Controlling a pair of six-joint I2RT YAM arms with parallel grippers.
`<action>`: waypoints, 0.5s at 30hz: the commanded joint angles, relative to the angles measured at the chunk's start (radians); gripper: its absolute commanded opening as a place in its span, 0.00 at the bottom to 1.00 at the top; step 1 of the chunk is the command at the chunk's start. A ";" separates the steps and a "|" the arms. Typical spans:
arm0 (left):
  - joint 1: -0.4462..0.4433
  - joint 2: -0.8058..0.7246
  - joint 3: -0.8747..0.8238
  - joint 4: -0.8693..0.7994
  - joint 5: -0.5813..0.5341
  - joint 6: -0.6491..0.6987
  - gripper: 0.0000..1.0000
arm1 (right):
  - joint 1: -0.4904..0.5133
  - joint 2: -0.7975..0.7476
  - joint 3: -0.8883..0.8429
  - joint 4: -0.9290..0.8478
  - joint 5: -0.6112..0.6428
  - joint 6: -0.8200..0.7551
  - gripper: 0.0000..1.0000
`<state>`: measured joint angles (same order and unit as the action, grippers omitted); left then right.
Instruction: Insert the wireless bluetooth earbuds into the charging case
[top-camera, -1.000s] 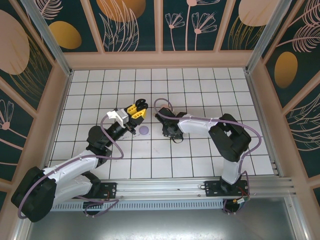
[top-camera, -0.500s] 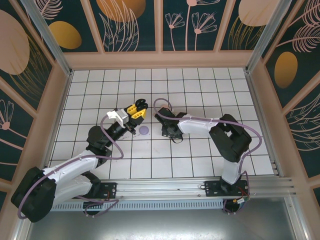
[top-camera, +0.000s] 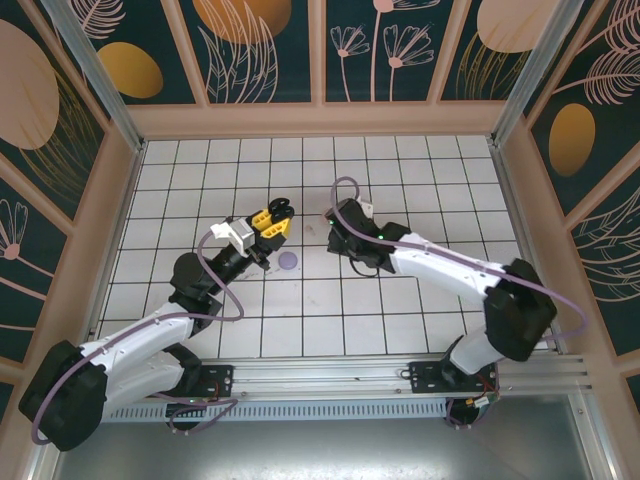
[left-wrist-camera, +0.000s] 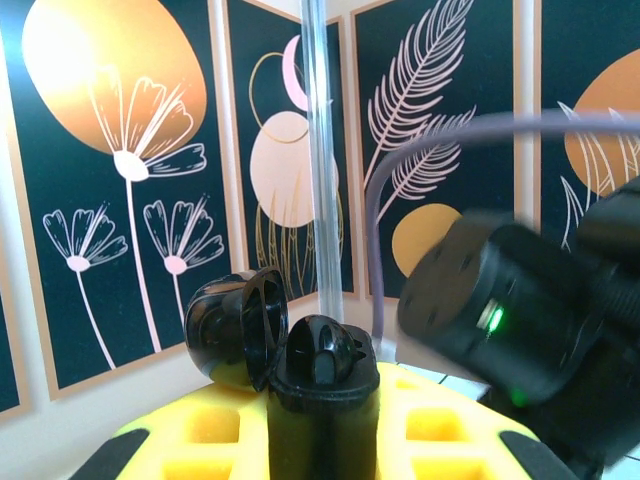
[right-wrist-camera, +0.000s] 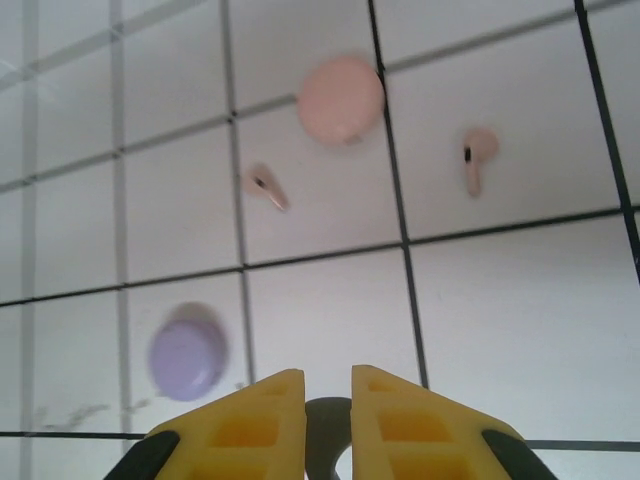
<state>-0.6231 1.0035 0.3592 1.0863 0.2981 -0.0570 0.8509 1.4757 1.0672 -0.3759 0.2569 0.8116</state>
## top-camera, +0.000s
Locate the small green circuit board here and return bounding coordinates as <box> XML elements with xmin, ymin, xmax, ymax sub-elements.
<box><xmin>467</xmin><ymin>392</ymin><xmax>502</xmax><ymax>417</ymax></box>

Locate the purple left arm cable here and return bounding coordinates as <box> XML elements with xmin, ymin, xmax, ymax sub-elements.
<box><xmin>30</xmin><ymin>232</ymin><xmax>245</xmax><ymax>445</ymax></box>

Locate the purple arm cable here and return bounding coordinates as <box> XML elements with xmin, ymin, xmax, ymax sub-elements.
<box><xmin>331</xmin><ymin>176</ymin><xmax>589</xmax><ymax>430</ymax></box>
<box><xmin>30</xmin><ymin>232</ymin><xmax>245</xmax><ymax>445</ymax></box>

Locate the aluminium table side rail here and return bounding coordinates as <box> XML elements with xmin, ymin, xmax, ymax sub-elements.
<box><xmin>492</xmin><ymin>142</ymin><xmax>569</xmax><ymax>354</ymax></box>
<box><xmin>82</xmin><ymin>142</ymin><xmax>147</xmax><ymax>361</ymax></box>

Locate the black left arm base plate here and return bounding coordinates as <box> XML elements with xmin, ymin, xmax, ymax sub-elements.
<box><xmin>143</xmin><ymin>363</ymin><xmax>236</xmax><ymax>400</ymax></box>

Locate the horizontal aluminium mounting rail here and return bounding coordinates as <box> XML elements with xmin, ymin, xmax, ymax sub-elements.
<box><xmin>47</xmin><ymin>354</ymin><xmax>591</xmax><ymax>404</ymax></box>

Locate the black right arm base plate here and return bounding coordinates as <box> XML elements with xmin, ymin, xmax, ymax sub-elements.
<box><xmin>408</xmin><ymin>359</ymin><xmax>501</xmax><ymax>396</ymax></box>

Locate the grey slotted cable duct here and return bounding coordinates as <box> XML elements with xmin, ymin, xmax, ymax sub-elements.
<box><xmin>102</xmin><ymin>401</ymin><xmax>451</xmax><ymax>422</ymax></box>

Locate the aluminium frame post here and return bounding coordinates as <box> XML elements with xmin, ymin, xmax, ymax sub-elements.
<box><xmin>39</xmin><ymin>0</ymin><xmax>147</xmax><ymax>154</ymax></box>
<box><xmin>491</xmin><ymin>0</ymin><xmax>597</xmax><ymax>147</ymax></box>

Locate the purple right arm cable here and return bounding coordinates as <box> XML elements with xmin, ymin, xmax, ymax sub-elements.
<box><xmin>331</xmin><ymin>176</ymin><xmax>589</xmax><ymax>430</ymax></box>

